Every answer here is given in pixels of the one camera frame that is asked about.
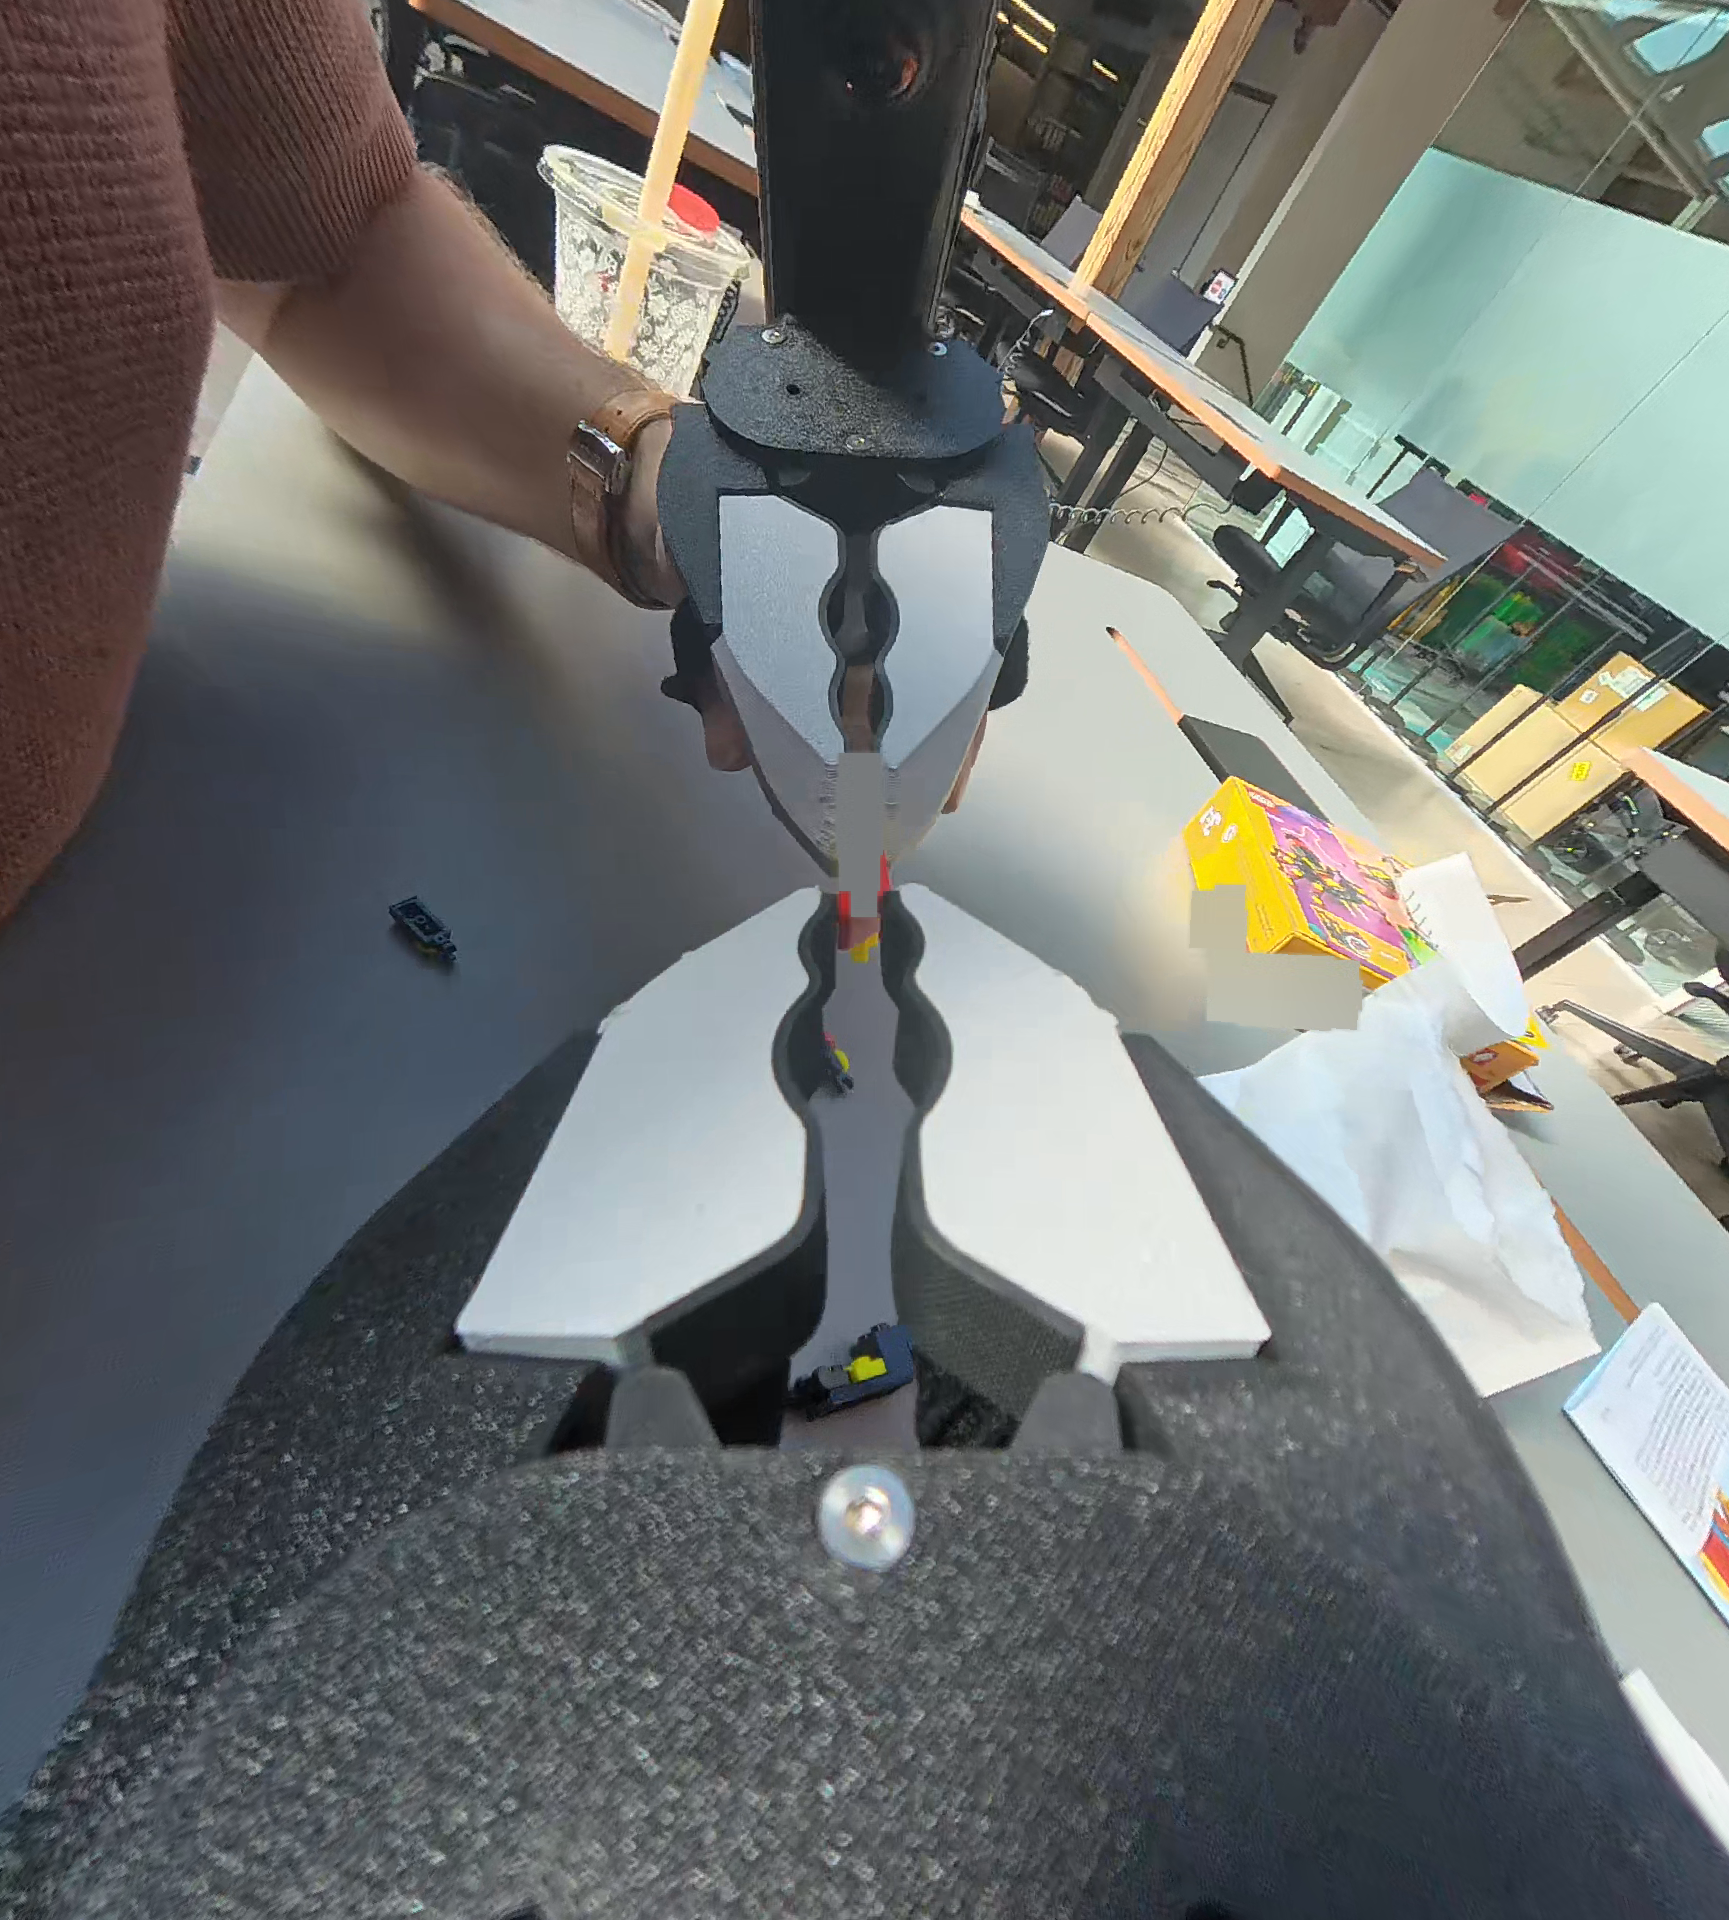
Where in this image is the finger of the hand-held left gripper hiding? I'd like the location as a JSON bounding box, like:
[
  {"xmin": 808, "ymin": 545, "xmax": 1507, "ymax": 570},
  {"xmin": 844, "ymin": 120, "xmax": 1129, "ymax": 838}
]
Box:
[
  {"xmin": 859, "ymin": 497, "xmax": 1001, "ymax": 889},
  {"xmin": 713, "ymin": 491, "xmax": 851, "ymax": 889}
]

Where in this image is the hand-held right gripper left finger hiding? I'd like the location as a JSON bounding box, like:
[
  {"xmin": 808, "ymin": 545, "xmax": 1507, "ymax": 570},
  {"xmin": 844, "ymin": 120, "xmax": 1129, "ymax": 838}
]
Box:
[{"xmin": 456, "ymin": 889, "xmax": 836, "ymax": 1371}]

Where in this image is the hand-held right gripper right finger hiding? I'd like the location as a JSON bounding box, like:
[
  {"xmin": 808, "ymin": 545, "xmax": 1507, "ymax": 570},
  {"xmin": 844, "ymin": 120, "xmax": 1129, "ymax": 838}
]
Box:
[{"xmin": 883, "ymin": 883, "xmax": 1275, "ymax": 1382}]

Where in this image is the black red yellow lego build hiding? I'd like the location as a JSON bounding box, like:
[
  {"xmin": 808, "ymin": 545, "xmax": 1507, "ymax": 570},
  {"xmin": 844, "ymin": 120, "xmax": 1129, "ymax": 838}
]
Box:
[{"xmin": 786, "ymin": 1320, "xmax": 920, "ymax": 1424}]

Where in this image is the torn printed white paper bag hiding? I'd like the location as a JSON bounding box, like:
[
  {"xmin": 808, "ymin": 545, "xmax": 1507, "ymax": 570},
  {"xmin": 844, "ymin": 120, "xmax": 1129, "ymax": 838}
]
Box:
[{"xmin": 1195, "ymin": 857, "xmax": 1601, "ymax": 1400}]

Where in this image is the person's left forearm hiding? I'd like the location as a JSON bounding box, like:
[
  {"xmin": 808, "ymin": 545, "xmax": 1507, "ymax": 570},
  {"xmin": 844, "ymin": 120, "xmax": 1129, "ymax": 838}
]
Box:
[{"xmin": 203, "ymin": 151, "xmax": 609, "ymax": 559}]

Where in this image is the colourful cardboard lego box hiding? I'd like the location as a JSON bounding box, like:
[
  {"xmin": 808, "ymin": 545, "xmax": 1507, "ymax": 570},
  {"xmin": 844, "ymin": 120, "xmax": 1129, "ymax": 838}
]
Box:
[{"xmin": 1180, "ymin": 775, "xmax": 1550, "ymax": 1088}]

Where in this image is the person's left hand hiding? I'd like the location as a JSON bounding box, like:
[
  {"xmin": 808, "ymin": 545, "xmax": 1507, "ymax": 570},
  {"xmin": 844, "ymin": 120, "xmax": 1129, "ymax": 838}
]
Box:
[{"xmin": 624, "ymin": 406, "xmax": 722, "ymax": 765}]

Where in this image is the clear plastic cup with straw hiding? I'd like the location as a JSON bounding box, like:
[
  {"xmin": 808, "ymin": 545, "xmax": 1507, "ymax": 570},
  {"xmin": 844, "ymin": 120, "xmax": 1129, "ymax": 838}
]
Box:
[{"xmin": 534, "ymin": 0, "xmax": 760, "ymax": 393}]

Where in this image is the grey top office desk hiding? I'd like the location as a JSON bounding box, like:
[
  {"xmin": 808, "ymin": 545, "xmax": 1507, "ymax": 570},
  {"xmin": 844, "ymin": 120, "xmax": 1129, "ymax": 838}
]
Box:
[{"xmin": 399, "ymin": 0, "xmax": 776, "ymax": 198}]

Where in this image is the long wood edged desk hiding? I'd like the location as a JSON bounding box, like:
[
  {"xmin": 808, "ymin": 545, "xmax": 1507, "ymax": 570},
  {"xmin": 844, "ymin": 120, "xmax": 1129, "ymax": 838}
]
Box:
[{"xmin": 955, "ymin": 197, "xmax": 1451, "ymax": 588}]

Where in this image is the black office chair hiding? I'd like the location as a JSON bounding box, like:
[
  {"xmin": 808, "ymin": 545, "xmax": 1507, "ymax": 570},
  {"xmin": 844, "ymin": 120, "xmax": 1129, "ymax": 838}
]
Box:
[
  {"xmin": 1205, "ymin": 457, "xmax": 1527, "ymax": 679},
  {"xmin": 1541, "ymin": 990, "xmax": 1729, "ymax": 1249}
]

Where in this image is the white blue instruction leaflet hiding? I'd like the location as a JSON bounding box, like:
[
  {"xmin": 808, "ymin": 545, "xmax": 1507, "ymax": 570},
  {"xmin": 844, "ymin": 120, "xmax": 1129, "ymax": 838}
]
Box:
[{"xmin": 1564, "ymin": 1300, "xmax": 1729, "ymax": 1749}]

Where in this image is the orange strap wristwatch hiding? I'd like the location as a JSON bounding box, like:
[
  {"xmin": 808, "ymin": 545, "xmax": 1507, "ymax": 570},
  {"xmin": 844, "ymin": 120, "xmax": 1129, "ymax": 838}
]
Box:
[{"xmin": 557, "ymin": 367, "xmax": 679, "ymax": 603}]

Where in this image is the wooden support post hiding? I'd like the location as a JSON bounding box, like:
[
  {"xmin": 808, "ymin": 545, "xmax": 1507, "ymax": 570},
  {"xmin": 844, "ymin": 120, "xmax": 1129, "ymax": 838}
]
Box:
[{"xmin": 1068, "ymin": 0, "xmax": 1280, "ymax": 302}]

